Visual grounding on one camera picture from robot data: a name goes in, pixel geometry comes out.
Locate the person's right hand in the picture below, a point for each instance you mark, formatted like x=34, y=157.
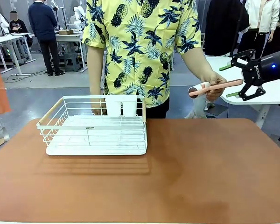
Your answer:
x=98, y=109

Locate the pink lint roller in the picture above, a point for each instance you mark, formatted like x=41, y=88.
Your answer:
x=214, y=88

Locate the white plastic bag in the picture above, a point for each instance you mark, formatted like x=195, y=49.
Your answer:
x=198, y=109

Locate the white drain tray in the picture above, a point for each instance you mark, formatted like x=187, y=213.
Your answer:
x=95, y=150

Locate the cardboard box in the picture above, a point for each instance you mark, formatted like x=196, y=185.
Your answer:
x=65, y=32

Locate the person's right forearm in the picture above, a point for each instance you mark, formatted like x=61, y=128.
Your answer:
x=95, y=74

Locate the person in white jacket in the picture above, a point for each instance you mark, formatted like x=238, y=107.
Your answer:
x=261, y=21

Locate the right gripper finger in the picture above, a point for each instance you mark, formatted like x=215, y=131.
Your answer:
x=241, y=58
x=249, y=92

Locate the person in dark blue sweater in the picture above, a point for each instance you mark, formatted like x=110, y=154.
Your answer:
x=45, y=35

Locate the person in pineapple shirt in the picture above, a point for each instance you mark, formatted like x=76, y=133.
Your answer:
x=140, y=51

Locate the person in black coat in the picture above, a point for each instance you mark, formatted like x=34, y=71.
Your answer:
x=221, y=28

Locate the white cutlery holder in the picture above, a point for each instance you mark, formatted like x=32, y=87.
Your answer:
x=121, y=106

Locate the person's left hand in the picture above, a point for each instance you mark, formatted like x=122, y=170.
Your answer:
x=212, y=80

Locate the white round-cornered table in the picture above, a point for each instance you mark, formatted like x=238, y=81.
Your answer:
x=259, y=93

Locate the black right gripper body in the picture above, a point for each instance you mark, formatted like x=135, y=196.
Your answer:
x=262, y=70

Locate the person's left forearm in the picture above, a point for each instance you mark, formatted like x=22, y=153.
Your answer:
x=196, y=60

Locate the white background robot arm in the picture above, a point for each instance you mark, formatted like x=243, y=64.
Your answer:
x=1, y=22
x=79, y=18

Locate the grey plastic stool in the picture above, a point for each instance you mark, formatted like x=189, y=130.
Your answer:
x=72, y=61

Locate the seated person in black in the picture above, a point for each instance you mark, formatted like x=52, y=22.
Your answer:
x=17, y=25

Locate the white desk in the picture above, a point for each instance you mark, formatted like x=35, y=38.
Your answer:
x=9, y=44

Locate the grey desk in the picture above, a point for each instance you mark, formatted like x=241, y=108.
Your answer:
x=71, y=38

